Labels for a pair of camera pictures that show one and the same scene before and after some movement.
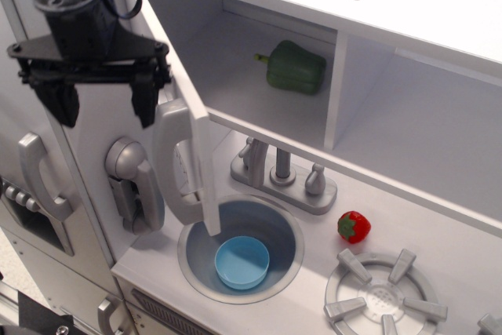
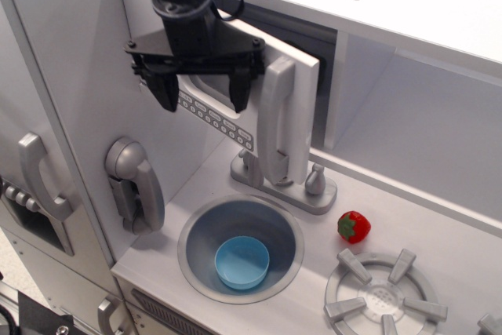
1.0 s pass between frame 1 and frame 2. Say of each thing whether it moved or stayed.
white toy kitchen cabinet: stayed
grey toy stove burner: stayed
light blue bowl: stayed
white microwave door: moved
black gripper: moved
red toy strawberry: stayed
